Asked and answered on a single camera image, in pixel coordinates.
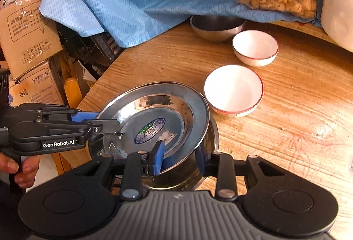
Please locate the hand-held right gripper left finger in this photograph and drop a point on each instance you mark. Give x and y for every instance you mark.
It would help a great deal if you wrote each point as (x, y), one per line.
(156, 158)

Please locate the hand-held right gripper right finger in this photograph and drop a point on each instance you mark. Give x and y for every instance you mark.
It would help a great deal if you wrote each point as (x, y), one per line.
(201, 160)

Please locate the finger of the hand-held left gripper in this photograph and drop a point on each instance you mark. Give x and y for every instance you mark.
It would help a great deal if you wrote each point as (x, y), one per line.
(107, 127)
(82, 117)

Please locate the stainless steel plate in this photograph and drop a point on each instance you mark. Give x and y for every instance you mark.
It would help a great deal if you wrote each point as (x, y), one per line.
(171, 107)

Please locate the white bowl with red rim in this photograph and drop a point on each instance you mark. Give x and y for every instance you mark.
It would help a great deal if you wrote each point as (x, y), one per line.
(255, 47)
(234, 88)

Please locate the person's left hand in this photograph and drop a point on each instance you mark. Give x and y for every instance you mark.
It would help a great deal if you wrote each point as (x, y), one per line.
(26, 167)

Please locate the yellow wooden chair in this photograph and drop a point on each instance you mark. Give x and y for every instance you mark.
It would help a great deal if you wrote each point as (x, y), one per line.
(73, 93)

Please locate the cardboard box with label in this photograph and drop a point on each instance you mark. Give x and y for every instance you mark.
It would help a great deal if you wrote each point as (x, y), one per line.
(35, 85)

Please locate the black plastic crate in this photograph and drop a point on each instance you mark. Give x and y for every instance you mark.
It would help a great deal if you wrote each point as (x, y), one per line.
(91, 47)

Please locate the printed brown cardboard box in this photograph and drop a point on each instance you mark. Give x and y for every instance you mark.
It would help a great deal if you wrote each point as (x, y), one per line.
(24, 36)

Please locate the small stainless steel bowl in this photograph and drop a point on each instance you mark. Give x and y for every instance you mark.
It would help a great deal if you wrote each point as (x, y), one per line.
(217, 29)

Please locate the white jug with blue lid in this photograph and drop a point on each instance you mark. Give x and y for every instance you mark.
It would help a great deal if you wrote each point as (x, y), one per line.
(337, 16)

